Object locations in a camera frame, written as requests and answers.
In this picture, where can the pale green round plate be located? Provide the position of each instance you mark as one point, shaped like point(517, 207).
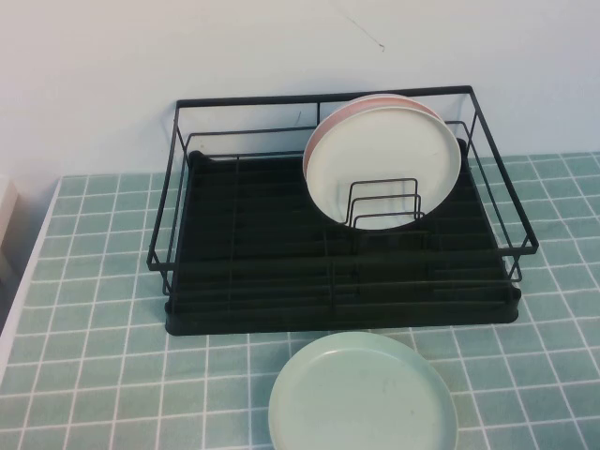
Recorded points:
point(361, 398)

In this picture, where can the white round plate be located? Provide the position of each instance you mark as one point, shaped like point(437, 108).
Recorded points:
point(375, 154)

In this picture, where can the black plastic drip tray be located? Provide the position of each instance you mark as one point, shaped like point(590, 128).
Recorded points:
point(262, 323)

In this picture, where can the green grid tablecloth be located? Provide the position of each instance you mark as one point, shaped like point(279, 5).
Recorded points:
point(94, 375)

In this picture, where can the pink round plate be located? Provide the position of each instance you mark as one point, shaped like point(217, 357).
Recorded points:
point(384, 102)

